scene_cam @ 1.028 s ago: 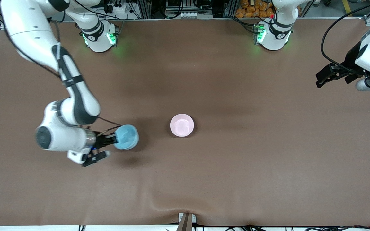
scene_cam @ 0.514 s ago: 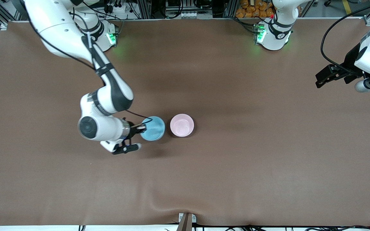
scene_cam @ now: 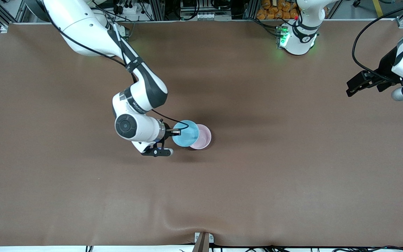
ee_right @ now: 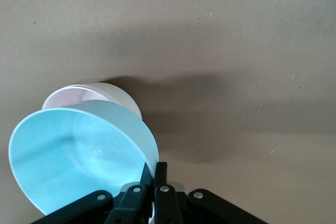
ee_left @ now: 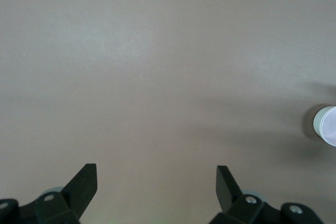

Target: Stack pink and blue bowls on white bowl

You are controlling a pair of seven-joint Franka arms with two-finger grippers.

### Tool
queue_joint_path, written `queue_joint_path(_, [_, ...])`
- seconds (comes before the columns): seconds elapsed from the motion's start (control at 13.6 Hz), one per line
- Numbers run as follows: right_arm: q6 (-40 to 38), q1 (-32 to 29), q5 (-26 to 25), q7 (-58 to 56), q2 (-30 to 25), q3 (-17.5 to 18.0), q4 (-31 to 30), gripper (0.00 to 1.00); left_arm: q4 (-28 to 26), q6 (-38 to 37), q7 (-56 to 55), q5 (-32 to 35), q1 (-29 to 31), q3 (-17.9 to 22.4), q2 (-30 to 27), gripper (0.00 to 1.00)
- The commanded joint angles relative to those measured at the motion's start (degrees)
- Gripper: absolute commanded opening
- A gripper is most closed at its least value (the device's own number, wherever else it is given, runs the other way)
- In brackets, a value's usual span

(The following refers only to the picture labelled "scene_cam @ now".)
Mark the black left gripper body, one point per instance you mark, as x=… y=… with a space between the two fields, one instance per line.
x=384 y=70

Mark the blue bowl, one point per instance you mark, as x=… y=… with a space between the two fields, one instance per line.
x=185 y=133

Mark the pink bowl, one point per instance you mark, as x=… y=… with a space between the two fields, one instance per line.
x=204 y=138

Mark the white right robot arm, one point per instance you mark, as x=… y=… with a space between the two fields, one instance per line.
x=82 y=24

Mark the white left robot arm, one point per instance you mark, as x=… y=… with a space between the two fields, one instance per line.
x=297 y=38

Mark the brown table mat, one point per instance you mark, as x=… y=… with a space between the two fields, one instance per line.
x=201 y=192

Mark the green lit base box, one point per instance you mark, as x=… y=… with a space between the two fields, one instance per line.
x=282 y=36

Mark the orange snack bags pile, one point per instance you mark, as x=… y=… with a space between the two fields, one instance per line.
x=275 y=10

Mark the white terminal block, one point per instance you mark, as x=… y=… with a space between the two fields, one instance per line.
x=208 y=16

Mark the white power strip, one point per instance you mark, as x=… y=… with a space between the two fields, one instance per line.
x=131 y=7

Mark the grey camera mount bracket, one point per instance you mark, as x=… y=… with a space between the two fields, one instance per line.
x=203 y=241

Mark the aluminium frame post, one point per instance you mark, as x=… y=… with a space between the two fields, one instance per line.
x=251 y=8
x=156 y=8

